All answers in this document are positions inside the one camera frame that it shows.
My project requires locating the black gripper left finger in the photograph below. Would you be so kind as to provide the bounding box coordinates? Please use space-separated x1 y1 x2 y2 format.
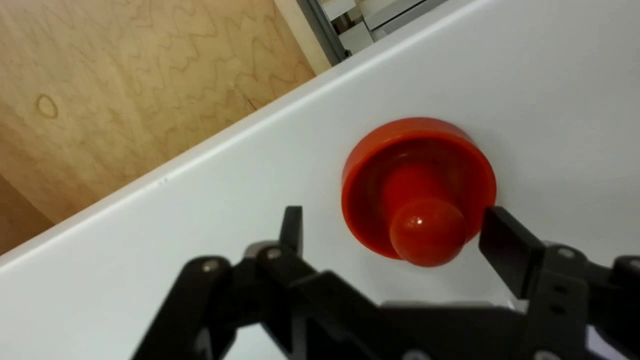
130 205 376 360

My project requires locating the red knobbed puck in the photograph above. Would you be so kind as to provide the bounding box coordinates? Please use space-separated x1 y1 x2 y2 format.
341 118 495 266

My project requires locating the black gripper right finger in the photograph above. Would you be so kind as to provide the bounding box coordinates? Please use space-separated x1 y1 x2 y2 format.
479 206 640 360

